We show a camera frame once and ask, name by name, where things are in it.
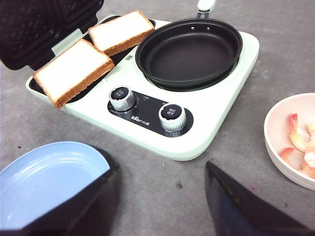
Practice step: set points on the white bread slice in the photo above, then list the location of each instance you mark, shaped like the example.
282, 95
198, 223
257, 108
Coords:
121, 33
72, 71

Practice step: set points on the mint green breakfast maker base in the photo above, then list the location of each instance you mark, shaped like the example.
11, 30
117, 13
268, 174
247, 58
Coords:
205, 108

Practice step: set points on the right silver control knob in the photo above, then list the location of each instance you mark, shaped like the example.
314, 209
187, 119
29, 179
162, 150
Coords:
172, 117

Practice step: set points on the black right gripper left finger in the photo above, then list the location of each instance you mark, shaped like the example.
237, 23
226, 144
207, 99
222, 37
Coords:
90, 213

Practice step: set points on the beige ribbed bowl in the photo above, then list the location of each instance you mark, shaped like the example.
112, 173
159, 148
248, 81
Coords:
276, 133

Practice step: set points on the left silver control knob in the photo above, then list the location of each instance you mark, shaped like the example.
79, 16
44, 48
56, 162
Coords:
122, 98

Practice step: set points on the blue round plate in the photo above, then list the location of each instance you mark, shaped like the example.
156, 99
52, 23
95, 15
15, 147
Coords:
44, 178

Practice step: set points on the breakfast maker hinged lid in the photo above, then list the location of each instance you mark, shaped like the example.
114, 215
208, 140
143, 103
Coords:
29, 29

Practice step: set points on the pink shrimp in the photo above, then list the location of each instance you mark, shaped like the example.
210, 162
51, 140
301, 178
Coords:
309, 157
296, 162
296, 138

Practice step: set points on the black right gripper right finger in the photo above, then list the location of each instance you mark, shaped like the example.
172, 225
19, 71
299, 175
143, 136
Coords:
236, 211

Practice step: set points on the black round frying pan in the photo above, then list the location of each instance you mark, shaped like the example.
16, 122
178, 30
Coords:
190, 54

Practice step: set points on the silver control knob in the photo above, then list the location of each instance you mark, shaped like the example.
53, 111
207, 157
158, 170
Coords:
172, 117
122, 98

